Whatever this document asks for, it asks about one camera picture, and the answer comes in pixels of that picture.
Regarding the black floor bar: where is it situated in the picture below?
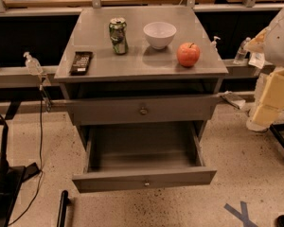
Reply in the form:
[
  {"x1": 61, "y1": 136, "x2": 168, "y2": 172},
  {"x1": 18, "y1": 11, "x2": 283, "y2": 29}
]
[{"x1": 57, "y1": 190, "x2": 70, "y2": 227}]

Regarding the grey open middle drawer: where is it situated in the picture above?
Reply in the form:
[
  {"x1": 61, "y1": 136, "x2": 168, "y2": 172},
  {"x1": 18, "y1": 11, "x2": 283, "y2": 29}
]
[{"x1": 73, "y1": 122, "x2": 216, "y2": 193}]

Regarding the white bowl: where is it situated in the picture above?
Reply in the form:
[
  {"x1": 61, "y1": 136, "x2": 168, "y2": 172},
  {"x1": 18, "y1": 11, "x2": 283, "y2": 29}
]
[{"x1": 143, "y1": 22, "x2": 177, "y2": 49}]

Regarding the black stand base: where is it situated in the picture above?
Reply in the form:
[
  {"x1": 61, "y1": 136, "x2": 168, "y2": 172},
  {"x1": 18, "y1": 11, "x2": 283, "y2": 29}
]
[{"x1": 0, "y1": 114, "x2": 41, "y2": 227}]

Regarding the green soda can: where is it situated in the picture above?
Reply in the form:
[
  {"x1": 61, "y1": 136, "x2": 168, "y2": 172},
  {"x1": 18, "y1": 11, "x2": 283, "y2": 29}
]
[{"x1": 109, "y1": 17, "x2": 128, "y2": 55}]

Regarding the black hanging cable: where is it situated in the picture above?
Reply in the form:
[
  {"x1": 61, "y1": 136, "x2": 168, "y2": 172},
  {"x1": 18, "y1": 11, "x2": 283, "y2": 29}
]
[{"x1": 8, "y1": 85, "x2": 45, "y2": 227}]

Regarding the grey drawer cabinet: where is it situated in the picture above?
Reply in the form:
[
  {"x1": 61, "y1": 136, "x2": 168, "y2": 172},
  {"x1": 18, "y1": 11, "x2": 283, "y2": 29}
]
[{"x1": 55, "y1": 6, "x2": 227, "y2": 141}]

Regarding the small white pump bottle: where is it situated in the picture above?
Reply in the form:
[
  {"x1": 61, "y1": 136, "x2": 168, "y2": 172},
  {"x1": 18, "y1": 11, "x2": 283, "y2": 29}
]
[{"x1": 211, "y1": 36, "x2": 221, "y2": 51}]

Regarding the black chair leg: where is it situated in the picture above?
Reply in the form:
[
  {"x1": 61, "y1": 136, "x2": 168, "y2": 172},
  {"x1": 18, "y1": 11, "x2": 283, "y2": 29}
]
[{"x1": 269, "y1": 122, "x2": 284, "y2": 164}]

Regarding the grey upper drawer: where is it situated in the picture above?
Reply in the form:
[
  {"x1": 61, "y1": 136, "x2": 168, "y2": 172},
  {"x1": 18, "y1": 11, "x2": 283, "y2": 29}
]
[{"x1": 66, "y1": 95, "x2": 221, "y2": 125}]

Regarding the clear water bottle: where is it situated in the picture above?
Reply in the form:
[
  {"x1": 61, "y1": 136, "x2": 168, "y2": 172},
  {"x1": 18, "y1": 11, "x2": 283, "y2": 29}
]
[{"x1": 233, "y1": 37, "x2": 251, "y2": 64}]

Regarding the white wipes packet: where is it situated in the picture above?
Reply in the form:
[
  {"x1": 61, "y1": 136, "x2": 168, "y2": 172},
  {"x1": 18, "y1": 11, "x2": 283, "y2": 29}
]
[{"x1": 248, "y1": 52, "x2": 265, "y2": 69}]

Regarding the black remote control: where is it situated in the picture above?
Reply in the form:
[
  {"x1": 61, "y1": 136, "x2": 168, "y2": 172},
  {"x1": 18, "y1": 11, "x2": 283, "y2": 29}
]
[{"x1": 69, "y1": 51, "x2": 93, "y2": 76}]

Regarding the red apple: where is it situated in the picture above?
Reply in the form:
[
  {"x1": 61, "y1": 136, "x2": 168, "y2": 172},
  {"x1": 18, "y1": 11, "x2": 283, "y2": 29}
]
[{"x1": 176, "y1": 43, "x2": 200, "y2": 67}]

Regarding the clear sanitizer pump bottle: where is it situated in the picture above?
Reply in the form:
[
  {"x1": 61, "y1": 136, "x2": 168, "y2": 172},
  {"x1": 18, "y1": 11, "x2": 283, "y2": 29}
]
[{"x1": 24, "y1": 52, "x2": 43, "y2": 76}]

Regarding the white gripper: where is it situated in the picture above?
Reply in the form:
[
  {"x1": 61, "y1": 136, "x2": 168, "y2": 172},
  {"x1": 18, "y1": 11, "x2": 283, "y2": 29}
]
[{"x1": 244, "y1": 26, "x2": 284, "y2": 131}]

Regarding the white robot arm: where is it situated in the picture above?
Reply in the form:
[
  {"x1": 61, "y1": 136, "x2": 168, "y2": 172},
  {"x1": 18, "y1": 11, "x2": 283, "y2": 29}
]
[{"x1": 244, "y1": 8, "x2": 284, "y2": 131}]

